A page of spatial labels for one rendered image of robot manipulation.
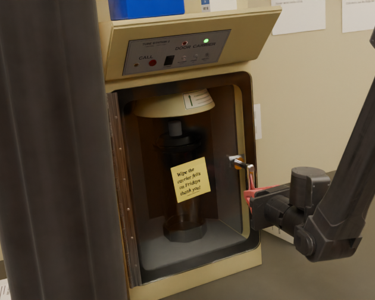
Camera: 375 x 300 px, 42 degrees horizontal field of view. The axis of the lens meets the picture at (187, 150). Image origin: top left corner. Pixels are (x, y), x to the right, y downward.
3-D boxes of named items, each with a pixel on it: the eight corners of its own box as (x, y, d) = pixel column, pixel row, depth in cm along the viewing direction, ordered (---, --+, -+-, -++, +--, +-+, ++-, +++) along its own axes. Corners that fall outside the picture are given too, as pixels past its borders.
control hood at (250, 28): (98, 80, 87) (90, 22, 84) (252, 58, 100) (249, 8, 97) (118, 86, 77) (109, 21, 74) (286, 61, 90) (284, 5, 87)
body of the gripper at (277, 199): (247, 196, 91) (270, 209, 84) (291, 184, 95) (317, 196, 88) (249, 227, 93) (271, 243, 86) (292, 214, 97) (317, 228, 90)
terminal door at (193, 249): (132, 287, 98) (105, 91, 88) (259, 246, 110) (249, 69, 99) (133, 288, 98) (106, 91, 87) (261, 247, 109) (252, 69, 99)
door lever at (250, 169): (245, 197, 105) (235, 200, 104) (243, 155, 102) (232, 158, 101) (259, 205, 100) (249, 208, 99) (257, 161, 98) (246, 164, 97)
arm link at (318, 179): (308, 260, 76) (354, 253, 78) (314, 190, 73) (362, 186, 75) (271, 230, 87) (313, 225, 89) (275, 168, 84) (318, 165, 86)
